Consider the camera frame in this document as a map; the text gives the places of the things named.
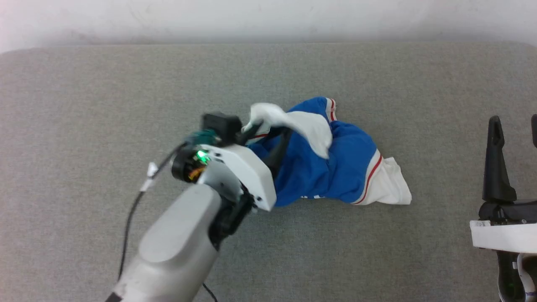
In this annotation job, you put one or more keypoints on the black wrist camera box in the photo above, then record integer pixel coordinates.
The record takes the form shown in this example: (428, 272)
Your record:
(222, 126)

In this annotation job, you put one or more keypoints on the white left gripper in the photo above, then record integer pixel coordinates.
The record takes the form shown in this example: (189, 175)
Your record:
(247, 172)

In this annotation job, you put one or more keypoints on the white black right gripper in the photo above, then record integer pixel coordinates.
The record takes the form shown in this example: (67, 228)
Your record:
(503, 237)

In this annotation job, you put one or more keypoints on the blue white basketball jersey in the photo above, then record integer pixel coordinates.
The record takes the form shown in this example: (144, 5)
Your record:
(335, 167)

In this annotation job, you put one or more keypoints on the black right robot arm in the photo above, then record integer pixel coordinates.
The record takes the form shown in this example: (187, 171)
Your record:
(507, 277)

